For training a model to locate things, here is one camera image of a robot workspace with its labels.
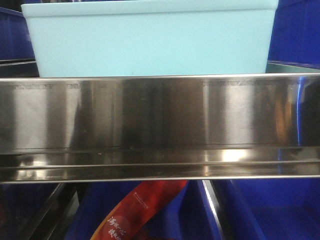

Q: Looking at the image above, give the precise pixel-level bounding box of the light blue plastic bin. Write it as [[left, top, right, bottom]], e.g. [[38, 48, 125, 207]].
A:
[[22, 0, 278, 77]]

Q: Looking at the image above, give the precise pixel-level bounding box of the dark blue bin lower middle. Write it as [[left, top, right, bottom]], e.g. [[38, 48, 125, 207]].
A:
[[64, 180, 221, 240]]

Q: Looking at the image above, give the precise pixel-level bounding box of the dark blue bin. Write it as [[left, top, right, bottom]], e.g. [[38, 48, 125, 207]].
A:
[[64, 180, 221, 240], [268, 0, 320, 65], [212, 178, 320, 240], [0, 7, 35, 61]]

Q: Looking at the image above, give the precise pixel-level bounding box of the dark blue bin lower right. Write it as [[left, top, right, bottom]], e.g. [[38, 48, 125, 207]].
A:
[[212, 178, 320, 240]]

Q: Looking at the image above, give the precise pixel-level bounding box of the dark blue bin upper right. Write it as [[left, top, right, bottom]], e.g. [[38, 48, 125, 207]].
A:
[[268, 0, 320, 65]]

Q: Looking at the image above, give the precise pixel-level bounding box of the dark blue bin upper left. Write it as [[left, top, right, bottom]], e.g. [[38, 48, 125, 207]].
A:
[[0, 7, 35, 61]]

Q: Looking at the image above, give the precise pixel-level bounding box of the red snack package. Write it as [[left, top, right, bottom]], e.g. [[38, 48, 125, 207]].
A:
[[91, 180, 188, 240]]

